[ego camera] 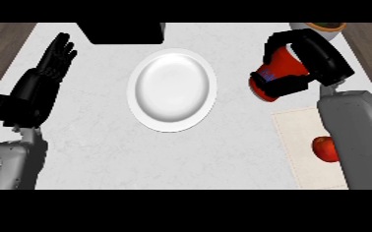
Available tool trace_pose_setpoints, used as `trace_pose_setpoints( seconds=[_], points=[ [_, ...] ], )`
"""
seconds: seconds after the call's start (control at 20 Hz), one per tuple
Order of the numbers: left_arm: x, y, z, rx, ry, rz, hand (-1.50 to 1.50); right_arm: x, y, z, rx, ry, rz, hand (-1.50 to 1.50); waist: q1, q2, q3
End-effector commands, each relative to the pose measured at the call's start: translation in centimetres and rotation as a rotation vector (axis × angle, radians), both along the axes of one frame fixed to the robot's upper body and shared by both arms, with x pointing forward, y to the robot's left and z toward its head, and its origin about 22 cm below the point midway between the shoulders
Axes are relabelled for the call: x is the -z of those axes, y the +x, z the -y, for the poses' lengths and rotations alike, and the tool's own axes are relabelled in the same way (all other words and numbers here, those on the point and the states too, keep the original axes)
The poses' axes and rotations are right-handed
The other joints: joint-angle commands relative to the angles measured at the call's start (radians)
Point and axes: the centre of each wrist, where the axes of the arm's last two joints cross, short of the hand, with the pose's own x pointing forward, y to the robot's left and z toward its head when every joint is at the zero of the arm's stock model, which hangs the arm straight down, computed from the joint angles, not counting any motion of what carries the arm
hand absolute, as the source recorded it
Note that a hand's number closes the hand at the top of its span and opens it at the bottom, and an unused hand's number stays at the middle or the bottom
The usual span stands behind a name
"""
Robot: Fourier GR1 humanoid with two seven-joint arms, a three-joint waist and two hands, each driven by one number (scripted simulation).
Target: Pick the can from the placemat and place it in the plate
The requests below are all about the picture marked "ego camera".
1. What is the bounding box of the white plant pot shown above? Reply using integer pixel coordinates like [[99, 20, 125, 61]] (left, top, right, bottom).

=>
[[289, 22, 348, 42]]

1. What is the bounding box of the black appliance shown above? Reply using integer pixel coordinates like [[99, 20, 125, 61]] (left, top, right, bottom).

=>
[[76, 22, 166, 45]]

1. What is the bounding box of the white oval plate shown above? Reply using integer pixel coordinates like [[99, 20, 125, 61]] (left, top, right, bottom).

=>
[[127, 47, 218, 134]]

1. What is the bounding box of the red apple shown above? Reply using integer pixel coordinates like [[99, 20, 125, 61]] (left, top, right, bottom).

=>
[[311, 136, 339, 163]]

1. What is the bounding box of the beige placemat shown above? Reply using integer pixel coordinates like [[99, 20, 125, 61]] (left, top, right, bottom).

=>
[[270, 105, 350, 191]]

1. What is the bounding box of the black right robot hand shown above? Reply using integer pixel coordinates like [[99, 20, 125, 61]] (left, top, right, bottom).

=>
[[249, 29, 355, 99]]

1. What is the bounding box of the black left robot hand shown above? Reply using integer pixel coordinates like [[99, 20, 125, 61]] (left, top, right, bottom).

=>
[[0, 31, 78, 130]]

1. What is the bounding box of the red can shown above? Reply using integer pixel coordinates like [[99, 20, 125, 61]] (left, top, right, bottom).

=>
[[248, 44, 311, 103]]

